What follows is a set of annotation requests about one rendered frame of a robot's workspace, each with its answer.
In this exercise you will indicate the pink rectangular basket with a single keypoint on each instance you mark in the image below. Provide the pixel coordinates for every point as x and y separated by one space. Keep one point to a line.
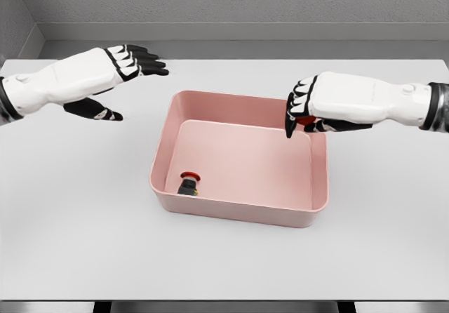
242 158

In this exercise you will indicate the red-capped black industrial switch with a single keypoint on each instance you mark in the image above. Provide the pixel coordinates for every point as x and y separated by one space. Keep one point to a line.
306 119
188 185

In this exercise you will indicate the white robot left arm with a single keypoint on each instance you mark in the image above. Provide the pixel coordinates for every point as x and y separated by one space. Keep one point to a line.
26 93

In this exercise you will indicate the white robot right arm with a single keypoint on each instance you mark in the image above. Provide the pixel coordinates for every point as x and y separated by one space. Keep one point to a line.
407 104

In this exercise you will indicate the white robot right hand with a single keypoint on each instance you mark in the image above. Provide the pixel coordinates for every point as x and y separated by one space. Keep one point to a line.
343 95

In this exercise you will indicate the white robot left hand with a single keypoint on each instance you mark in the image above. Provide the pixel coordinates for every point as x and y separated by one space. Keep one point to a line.
87 72

